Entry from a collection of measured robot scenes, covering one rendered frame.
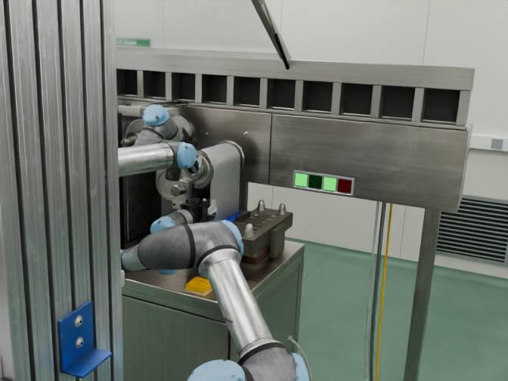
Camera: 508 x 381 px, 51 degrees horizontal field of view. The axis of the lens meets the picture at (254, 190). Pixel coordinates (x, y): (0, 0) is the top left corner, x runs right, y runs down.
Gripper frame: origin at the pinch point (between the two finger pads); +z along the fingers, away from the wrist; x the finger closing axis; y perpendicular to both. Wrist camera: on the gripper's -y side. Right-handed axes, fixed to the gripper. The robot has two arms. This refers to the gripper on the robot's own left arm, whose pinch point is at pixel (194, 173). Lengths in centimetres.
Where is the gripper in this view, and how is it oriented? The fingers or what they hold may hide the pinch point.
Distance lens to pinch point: 193.8
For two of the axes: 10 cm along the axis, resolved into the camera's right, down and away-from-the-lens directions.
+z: 2.9, 4.6, 8.4
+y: 3.0, -8.8, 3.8
